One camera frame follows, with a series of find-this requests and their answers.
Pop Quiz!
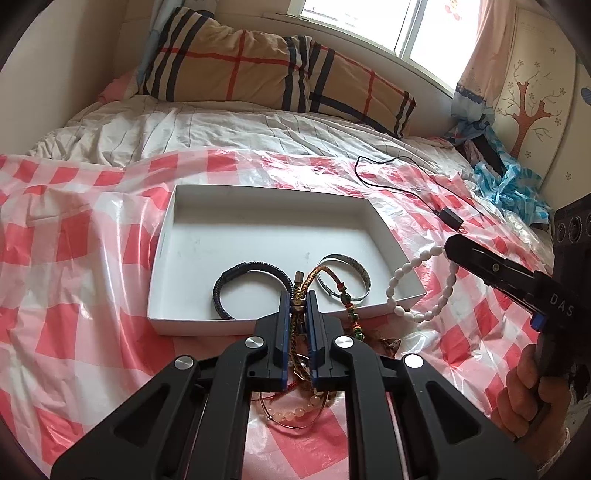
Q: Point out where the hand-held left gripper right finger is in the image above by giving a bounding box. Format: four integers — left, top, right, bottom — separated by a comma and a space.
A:
306, 290, 539, 480

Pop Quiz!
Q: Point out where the tree print wall panel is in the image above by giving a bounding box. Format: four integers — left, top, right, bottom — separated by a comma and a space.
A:
494, 4, 591, 204

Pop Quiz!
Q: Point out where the pink cloth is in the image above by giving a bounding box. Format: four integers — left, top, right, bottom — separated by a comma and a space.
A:
98, 76, 139, 104

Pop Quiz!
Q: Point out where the pink checkered plastic sheet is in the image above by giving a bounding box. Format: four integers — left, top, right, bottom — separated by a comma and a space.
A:
0, 148, 555, 480

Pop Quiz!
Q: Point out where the white oval bead bracelet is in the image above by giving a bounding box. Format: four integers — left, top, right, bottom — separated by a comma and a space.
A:
387, 244, 459, 324

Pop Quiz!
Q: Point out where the silver bangle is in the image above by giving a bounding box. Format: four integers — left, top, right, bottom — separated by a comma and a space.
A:
315, 253, 371, 303

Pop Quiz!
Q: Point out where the pink curtain blue hem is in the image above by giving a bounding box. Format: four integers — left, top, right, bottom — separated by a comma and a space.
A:
450, 0, 522, 139

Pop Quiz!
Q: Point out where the plaid pillow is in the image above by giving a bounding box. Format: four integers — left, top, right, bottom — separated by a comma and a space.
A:
283, 36, 417, 139
139, 7, 319, 112

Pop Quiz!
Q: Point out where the blue plastic bag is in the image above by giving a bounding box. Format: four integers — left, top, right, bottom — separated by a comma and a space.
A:
473, 161, 552, 222

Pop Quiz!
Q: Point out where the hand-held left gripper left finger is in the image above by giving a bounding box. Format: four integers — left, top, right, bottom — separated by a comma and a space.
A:
50, 290, 293, 480

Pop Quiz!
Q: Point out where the braided cord bracelet green bead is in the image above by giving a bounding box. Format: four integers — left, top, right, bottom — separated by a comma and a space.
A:
292, 265, 370, 342

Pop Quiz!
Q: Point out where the black braided bracelet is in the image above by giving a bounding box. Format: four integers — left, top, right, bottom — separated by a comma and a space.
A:
213, 261, 291, 320

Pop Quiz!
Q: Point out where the window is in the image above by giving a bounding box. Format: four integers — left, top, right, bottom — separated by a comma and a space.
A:
298, 0, 485, 88

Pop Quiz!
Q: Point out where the pink bead bracelet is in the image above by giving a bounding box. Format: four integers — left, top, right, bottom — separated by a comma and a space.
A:
259, 388, 333, 430

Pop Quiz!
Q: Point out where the red string bracelet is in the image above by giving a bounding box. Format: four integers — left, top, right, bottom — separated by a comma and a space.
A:
259, 355, 319, 398

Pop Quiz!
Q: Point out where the white cardboard box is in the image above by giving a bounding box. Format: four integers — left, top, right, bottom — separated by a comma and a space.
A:
147, 184, 428, 337

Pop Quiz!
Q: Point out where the dark cloth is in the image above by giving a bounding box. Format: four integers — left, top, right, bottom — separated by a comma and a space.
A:
455, 117, 506, 178

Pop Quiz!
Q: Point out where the person's right hand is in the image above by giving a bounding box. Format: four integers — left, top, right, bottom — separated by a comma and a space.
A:
490, 344, 573, 441

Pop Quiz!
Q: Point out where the white striped blanket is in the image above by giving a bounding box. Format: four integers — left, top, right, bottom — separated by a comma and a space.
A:
25, 97, 476, 185

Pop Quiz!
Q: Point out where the black cable with adapter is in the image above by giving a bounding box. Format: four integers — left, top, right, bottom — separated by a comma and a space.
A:
355, 155, 465, 232

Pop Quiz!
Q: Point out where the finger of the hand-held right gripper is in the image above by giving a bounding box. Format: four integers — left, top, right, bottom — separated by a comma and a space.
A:
444, 234, 543, 319

